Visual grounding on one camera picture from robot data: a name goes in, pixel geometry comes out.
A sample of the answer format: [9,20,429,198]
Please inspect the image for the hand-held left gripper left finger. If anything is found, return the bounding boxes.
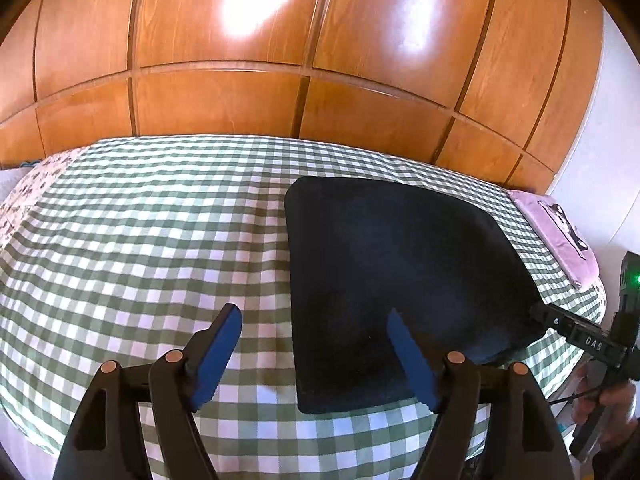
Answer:
[52,302,244,480]

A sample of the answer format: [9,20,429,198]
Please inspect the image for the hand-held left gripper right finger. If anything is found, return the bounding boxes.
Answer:
[387,307,576,480]

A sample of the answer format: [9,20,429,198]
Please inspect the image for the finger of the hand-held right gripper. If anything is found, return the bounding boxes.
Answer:
[528,302,572,336]

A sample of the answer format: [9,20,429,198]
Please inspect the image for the black pants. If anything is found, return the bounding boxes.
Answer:
[283,175,547,415]

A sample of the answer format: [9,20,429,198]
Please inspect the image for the person's right hand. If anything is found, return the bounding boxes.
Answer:
[572,360,640,457]

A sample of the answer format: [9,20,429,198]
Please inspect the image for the folded pink garment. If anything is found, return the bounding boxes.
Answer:
[507,189,600,290]

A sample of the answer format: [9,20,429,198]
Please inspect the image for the green checkered bed sheet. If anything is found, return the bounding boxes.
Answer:
[0,133,609,462]

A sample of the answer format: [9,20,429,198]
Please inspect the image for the floral cloth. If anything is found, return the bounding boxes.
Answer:
[0,152,82,252]

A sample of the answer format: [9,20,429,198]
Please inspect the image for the wooden wardrobe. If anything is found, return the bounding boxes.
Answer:
[0,0,607,197]

